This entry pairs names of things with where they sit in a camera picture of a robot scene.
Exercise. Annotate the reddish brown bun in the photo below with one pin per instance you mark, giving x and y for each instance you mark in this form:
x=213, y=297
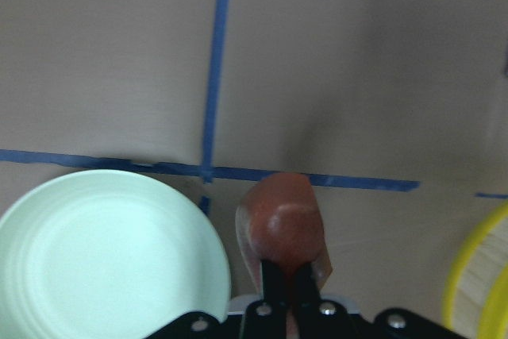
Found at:
x=279, y=220

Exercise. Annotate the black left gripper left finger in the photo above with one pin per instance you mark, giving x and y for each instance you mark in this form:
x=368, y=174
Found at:
x=274, y=289

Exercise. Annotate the light green bowl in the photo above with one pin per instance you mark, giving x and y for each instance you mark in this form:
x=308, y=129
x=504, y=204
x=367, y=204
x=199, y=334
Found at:
x=107, y=254

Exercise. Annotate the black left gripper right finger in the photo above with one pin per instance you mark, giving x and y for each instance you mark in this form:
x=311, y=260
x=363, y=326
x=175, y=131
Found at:
x=306, y=294

